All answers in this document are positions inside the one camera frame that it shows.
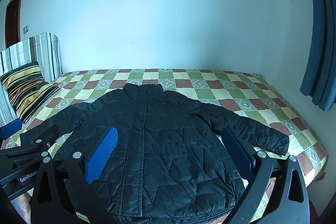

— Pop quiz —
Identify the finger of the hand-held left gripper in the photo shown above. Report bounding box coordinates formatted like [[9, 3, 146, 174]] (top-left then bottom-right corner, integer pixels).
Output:
[[0, 123, 60, 165], [0, 120, 22, 141]]

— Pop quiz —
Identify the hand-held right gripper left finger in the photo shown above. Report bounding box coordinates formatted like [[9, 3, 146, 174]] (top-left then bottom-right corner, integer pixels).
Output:
[[30, 127, 119, 224]]

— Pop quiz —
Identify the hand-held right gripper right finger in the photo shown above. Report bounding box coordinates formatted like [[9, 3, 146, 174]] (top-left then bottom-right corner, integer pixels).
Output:
[[222, 126, 310, 224]]

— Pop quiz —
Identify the black quilted jacket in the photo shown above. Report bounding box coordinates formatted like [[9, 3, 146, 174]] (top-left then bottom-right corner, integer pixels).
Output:
[[51, 83, 290, 224]]

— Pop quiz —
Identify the striped velvet pillow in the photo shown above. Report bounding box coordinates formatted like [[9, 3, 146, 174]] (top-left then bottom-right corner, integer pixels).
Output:
[[0, 61, 61, 124]]

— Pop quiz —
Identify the checkered bed sheet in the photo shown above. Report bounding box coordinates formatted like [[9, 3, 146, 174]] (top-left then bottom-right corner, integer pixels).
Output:
[[0, 68, 328, 224]]

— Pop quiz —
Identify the striped headboard cushion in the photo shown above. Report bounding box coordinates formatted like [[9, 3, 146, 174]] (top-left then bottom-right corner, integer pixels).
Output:
[[0, 32, 63, 122]]

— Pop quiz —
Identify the brown wooden door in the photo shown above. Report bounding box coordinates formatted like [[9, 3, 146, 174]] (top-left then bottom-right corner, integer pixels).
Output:
[[5, 0, 25, 49]]

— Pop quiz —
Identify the blue curtain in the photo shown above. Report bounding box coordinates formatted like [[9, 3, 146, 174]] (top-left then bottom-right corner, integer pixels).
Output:
[[300, 0, 336, 112]]

